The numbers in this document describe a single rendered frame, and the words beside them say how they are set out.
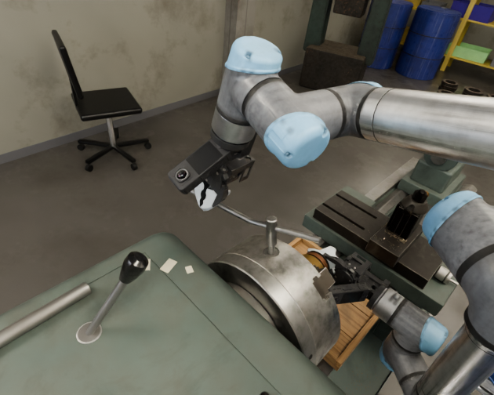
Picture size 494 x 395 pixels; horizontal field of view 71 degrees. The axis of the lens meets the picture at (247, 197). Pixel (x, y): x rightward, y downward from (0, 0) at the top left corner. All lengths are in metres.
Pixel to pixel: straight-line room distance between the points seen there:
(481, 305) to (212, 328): 0.41
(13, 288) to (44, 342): 1.81
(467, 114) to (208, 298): 0.46
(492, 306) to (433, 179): 1.12
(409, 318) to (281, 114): 0.59
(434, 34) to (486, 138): 6.00
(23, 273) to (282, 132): 2.19
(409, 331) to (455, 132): 0.56
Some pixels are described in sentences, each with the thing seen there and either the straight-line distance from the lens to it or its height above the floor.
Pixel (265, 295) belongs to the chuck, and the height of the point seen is 1.22.
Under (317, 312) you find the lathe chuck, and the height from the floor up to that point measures 1.19.
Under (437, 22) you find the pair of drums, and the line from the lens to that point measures 6.38.
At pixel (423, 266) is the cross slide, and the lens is 1.24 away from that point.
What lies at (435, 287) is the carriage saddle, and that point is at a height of 0.93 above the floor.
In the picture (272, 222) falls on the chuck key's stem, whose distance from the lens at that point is 0.67.
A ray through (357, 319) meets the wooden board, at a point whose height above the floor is 0.88.
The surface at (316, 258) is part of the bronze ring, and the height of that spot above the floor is 1.11.
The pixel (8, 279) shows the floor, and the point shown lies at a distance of 2.49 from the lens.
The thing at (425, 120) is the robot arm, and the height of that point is 1.61.
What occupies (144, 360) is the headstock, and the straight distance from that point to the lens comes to 0.57.
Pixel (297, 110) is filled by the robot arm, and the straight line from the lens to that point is 0.45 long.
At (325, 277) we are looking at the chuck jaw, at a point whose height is 1.19.
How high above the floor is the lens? 1.77
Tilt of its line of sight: 39 degrees down
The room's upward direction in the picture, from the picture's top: 7 degrees clockwise
